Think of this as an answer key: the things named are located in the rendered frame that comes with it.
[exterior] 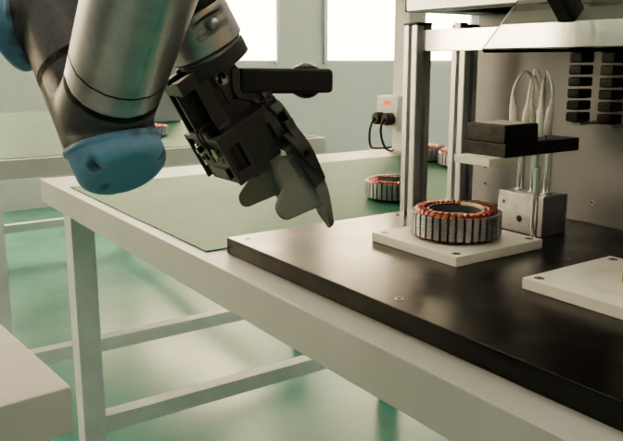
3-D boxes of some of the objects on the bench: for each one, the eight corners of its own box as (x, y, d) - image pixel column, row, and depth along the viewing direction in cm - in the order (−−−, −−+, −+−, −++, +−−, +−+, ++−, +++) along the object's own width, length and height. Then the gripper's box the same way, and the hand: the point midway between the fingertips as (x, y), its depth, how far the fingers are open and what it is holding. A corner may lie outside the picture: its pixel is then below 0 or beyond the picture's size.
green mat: (206, 252, 97) (206, 250, 97) (69, 187, 146) (69, 186, 146) (621, 184, 149) (621, 183, 149) (417, 154, 198) (417, 153, 198)
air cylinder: (540, 237, 96) (543, 196, 95) (496, 227, 102) (499, 188, 101) (565, 233, 98) (567, 192, 97) (520, 222, 105) (523, 184, 103)
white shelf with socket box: (389, 174, 163) (394, -39, 154) (298, 157, 193) (298, -23, 184) (496, 162, 183) (506, -28, 174) (399, 147, 213) (402, -15, 204)
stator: (455, 250, 84) (457, 220, 83) (392, 232, 93) (392, 204, 92) (520, 237, 90) (522, 208, 90) (454, 221, 99) (455, 195, 99)
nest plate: (455, 267, 82) (456, 257, 82) (371, 241, 94) (372, 232, 94) (542, 248, 90) (542, 238, 90) (454, 226, 102) (454, 217, 102)
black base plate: (718, 476, 45) (723, 443, 44) (226, 253, 96) (226, 236, 96) (967, 322, 71) (972, 300, 70) (475, 212, 122) (476, 198, 122)
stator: (352, 198, 133) (353, 178, 132) (386, 190, 142) (386, 171, 141) (406, 206, 126) (406, 184, 126) (437, 196, 135) (438, 176, 134)
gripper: (139, 79, 72) (237, 244, 81) (197, 82, 62) (301, 270, 71) (206, 36, 75) (293, 199, 85) (272, 31, 65) (362, 219, 74)
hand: (311, 207), depth 78 cm, fingers open, 6 cm apart
